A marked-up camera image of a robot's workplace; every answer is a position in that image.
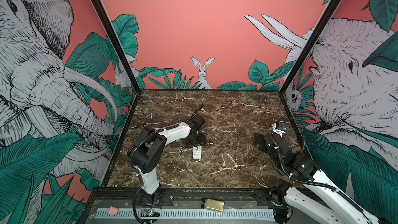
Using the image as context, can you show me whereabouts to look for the white remote control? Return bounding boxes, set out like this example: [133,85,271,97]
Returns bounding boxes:
[192,146,202,160]

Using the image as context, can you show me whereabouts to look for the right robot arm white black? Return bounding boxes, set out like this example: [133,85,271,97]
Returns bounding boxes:
[253,130,389,224]

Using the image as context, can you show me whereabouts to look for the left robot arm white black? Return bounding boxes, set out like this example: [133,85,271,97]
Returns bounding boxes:
[127,114,206,195]

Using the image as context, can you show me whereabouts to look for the brass metal box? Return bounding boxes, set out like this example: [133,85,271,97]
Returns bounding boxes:
[202,199,224,213]

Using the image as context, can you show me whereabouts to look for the small circuit board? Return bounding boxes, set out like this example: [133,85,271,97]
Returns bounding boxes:
[142,208,160,218]

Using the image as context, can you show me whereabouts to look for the pink eraser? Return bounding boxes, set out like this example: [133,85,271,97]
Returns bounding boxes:
[108,206,119,216]

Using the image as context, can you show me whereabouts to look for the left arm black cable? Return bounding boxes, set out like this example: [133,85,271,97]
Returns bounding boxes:
[127,103,206,162]

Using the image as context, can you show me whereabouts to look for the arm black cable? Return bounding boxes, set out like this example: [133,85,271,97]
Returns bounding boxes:
[268,130,374,222]
[127,103,206,162]

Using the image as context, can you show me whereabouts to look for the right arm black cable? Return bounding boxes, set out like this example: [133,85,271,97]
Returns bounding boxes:
[268,130,374,222]

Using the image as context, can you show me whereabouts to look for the black mounting rail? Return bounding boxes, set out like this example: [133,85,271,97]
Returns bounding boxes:
[133,188,338,207]

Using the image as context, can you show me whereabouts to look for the white slotted cable duct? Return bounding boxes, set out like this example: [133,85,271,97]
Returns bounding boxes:
[94,208,275,221]

